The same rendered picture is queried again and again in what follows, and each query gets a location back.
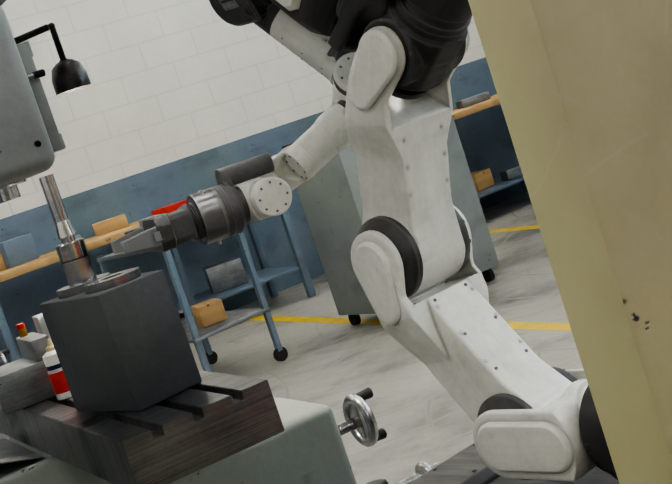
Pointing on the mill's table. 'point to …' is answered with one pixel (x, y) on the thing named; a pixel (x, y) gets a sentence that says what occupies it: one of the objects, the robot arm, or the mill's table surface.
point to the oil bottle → (56, 372)
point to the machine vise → (25, 376)
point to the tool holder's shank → (57, 209)
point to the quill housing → (19, 117)
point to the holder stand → (120, 341)
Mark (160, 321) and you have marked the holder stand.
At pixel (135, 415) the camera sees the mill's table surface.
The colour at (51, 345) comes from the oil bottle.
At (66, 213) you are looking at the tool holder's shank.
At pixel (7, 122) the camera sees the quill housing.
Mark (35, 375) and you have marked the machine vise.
